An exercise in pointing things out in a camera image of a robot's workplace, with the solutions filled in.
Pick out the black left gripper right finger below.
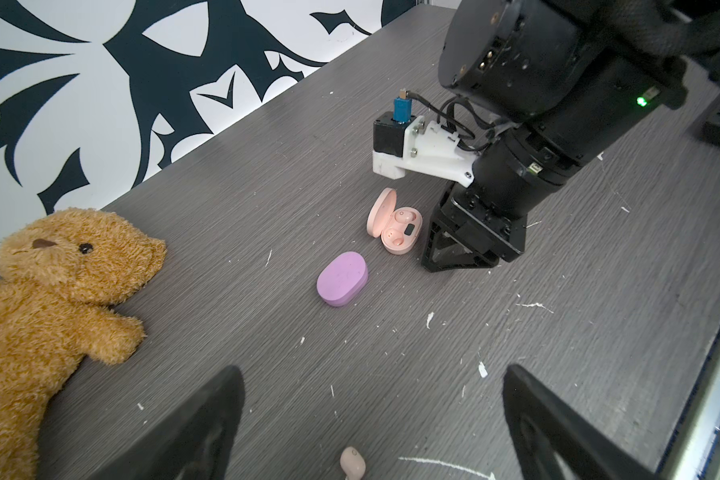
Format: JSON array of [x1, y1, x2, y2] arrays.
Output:
[[502, 364, 659, 479]]

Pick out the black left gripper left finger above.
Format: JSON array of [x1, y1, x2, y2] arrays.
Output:
[[91, 365, 245, 479]]

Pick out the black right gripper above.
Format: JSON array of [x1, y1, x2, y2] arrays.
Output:
[[421, 128, 582, 272]]

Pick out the pink earbud charging case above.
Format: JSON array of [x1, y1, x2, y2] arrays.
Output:
[[366, 188, 422, 255]]

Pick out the purple earbud charging case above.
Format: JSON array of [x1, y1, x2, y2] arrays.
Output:
[[316, 251, 369, 307]]

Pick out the pink earbud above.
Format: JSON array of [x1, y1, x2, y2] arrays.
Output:
[[394, 208, 418, 224], [339, 446, 367, 480]]

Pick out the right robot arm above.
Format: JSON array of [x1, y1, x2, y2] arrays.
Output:
[[422, 1, 720, 272]]

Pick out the brown teddy bear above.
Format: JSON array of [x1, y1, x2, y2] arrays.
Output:
[[0, 208, 167, 479]]

